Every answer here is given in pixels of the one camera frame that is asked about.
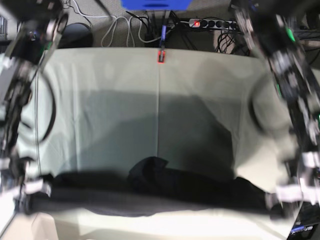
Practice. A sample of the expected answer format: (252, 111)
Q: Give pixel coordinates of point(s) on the dark grey t-shirt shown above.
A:
(150, 188)

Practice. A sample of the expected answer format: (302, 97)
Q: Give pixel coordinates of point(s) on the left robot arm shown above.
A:
(266, 29)

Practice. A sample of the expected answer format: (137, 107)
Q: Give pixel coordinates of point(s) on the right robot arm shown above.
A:
(41, 25)

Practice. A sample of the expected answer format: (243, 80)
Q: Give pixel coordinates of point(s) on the red black clamp top centre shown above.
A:
(161, 56)

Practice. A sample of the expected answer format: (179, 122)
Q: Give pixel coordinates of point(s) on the light green table cloth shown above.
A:
(213, 114)

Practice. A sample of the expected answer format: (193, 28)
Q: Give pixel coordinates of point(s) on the black power strip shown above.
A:
(213, 24)

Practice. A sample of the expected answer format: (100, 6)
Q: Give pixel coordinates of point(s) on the blue box top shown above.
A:
(160, 5)

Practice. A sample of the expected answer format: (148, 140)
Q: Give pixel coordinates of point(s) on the round black base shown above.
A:
(76, 35)

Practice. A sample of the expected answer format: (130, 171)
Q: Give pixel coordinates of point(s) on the beige box corner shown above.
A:
(38, 226)

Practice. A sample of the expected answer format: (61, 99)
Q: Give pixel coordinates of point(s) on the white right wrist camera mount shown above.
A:
(15, 184)

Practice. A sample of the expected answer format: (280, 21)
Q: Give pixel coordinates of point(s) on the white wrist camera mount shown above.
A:
(15, 184)
(303, 183)

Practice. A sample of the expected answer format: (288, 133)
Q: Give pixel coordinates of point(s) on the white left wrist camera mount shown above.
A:
(303, 183)

